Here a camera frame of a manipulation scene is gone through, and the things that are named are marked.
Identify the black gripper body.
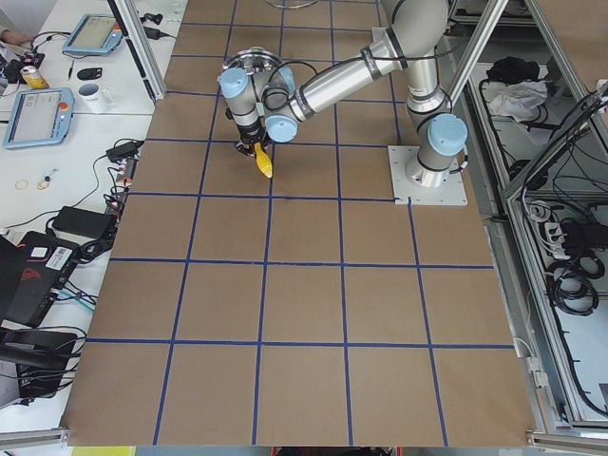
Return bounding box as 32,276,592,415
235,123,269,156

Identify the yellow corn cob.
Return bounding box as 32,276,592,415
254,142,274,179

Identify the glass pot lid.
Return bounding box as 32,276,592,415
265,0,318,10

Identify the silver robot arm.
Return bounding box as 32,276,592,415
218,1,467,187

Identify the white electric cooking pot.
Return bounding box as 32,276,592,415
221,46,284,81

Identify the black power adapter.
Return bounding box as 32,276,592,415
105,140,144,162

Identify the power strip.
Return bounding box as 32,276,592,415
104,157,139,218

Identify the white mug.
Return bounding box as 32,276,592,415
78,83,114,114

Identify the large black power brick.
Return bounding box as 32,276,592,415
51,206,116,239

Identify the far blue teach pendant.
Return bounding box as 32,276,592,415
63,13,123,56

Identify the blue teach pendant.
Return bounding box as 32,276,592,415
3,87,74,149
63,13,123,56

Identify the black pen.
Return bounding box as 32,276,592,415
67,59,75,80

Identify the near blue teach pendant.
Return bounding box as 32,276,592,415
3,87,74,149

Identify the yellow drink can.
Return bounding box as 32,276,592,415
20,66,49,89

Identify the black laptop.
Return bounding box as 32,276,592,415
1,231,80,328

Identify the black cloth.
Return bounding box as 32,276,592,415
486,56,540,85

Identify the white crumpled cloth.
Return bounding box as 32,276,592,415
488,81,548,123

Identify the black device on stand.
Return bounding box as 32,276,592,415
1,328,86,408

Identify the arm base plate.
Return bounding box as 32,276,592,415
388,145,467,206

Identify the aluminium frame post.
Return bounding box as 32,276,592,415
107,0,166,103

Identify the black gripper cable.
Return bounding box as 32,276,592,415
258,32,457,115

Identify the coiled black cable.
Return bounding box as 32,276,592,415
545,256,604,315

